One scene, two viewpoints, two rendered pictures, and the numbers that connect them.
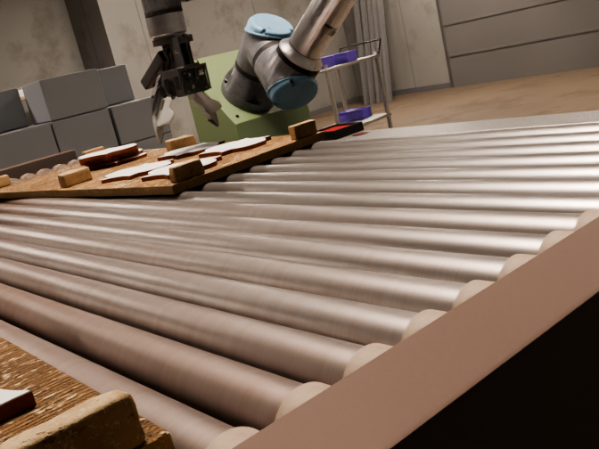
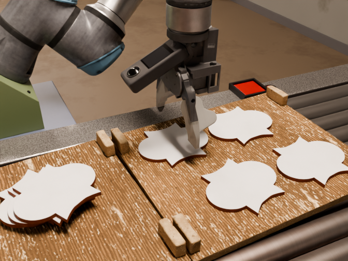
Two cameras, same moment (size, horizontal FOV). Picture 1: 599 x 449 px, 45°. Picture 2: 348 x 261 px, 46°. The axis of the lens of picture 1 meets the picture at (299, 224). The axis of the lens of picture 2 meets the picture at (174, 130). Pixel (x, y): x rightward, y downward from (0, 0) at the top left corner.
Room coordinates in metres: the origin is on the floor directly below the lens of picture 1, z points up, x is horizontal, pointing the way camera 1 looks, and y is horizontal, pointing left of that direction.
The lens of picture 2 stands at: (1.37, 0.82, 1.41)
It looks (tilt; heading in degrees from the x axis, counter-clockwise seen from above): 34 degrees down; 283
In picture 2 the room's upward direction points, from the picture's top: straight up
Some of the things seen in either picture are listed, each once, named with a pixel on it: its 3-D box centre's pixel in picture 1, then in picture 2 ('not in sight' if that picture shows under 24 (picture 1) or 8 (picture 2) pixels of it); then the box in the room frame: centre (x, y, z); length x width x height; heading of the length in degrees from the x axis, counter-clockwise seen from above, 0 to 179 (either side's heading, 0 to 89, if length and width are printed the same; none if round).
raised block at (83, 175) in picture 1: (76, 177); (186, 232); (1.44, 0.41, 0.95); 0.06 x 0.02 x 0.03; 131
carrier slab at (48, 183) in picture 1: (87, 172); (18, 234); (1.70, 0.45, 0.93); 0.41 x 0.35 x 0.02; 42
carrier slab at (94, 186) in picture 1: (187, 165); (240, 157); (1.38, 0.18, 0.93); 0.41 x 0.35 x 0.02; 41
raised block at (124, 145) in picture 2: (184, 142); (119, 140); (1.62, 0.21, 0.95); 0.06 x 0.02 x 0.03; 131
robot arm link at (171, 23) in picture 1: (168, 26); (187, 15); (1.50, 0.16, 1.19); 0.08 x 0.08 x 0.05
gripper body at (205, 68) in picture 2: (179, 67); (190, 60); (1.49, 0.16, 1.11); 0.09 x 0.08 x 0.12; 41
